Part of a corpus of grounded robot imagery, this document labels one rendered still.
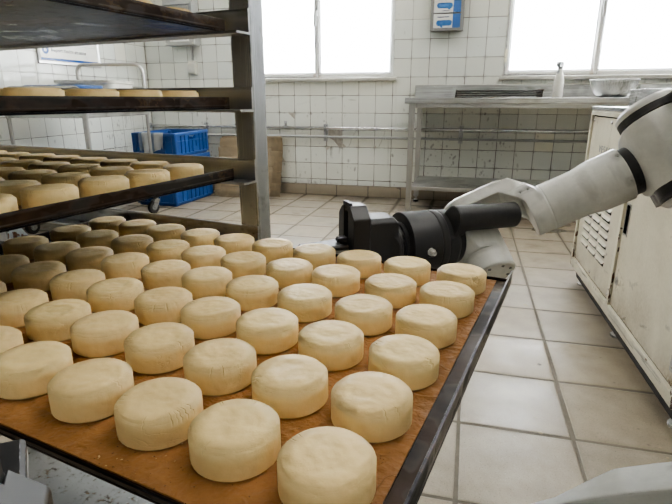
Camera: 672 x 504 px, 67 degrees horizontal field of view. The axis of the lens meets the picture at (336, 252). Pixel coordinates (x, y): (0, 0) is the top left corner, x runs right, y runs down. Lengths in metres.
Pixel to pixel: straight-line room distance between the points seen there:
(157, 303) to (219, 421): 0.19
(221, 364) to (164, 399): 0.05
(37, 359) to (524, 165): 4.40
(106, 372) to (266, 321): 0.12
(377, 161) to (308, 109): 0.79
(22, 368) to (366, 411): 0.23
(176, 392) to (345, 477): 0.12
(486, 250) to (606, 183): 0.17
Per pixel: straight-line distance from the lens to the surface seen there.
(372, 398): 0.31
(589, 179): 0.73
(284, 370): 0.34
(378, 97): 4.64
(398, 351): 0.36
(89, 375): 0.37
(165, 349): 0.39
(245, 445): 0.28
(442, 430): 0.31
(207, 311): 0.44
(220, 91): 0.70
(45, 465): 1.28
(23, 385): 0.40
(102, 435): 0.35
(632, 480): 0.50
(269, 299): 0.48
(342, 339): 0.38
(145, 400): 0.33
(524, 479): 1.40
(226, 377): 0.35
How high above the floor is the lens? 0.87
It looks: 17 degrees down
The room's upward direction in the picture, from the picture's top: straight up
